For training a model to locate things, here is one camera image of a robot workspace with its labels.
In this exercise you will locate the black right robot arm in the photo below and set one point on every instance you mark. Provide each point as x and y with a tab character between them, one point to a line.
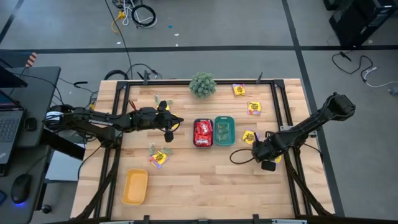
311	124

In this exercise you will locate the small black puck device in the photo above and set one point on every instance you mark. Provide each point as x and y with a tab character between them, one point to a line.
30	124

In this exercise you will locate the black caster wheel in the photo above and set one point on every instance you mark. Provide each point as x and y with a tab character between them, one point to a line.
46	208

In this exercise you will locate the orange black striped block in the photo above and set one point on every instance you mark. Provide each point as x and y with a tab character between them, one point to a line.
31	59

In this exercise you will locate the black desk monitor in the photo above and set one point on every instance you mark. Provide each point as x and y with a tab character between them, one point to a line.
9	79

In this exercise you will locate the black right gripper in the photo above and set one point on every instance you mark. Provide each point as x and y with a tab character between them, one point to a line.
264	151

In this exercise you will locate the grey laptop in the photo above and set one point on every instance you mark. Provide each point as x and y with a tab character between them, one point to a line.
9	127

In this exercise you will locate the red Skittles candy bag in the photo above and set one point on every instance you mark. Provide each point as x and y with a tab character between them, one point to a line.
202	142
204	127

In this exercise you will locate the artificial succulent plant in pot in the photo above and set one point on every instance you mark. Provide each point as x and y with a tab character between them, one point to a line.
202	84

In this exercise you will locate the black desk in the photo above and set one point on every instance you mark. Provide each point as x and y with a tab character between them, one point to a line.
40	93

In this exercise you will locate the clear green candy bag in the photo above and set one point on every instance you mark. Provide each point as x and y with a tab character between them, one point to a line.
167	151
151	149
222	127
157	99
224	137
168	102

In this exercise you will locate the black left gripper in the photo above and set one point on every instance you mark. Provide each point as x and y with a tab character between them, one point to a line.
149	118

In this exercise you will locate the black computer mouse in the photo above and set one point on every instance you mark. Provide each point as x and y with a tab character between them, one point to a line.
21	188

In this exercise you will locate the yellow plastic bin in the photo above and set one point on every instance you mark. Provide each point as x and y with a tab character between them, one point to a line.
135	186

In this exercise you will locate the white panel under desk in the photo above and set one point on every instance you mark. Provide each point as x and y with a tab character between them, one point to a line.
62	168

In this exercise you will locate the green plastic bin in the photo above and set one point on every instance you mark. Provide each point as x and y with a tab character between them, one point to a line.
230	124

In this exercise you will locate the blue-grey plastic bin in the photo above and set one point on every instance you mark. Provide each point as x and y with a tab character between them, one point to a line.
193	133

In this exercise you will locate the black computer tower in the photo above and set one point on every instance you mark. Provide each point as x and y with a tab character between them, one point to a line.
360	21

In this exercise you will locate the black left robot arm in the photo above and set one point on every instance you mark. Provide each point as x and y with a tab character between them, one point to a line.
99	122

